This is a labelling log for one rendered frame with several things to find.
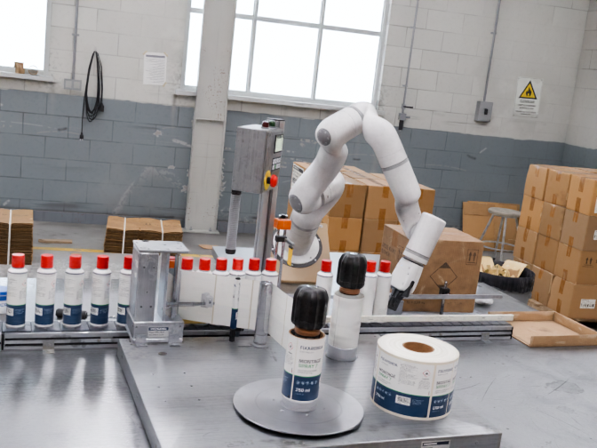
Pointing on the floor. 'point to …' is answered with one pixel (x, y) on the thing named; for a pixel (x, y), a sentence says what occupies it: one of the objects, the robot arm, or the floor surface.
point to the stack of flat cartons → (16, 235)
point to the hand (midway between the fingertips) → (393, 303)
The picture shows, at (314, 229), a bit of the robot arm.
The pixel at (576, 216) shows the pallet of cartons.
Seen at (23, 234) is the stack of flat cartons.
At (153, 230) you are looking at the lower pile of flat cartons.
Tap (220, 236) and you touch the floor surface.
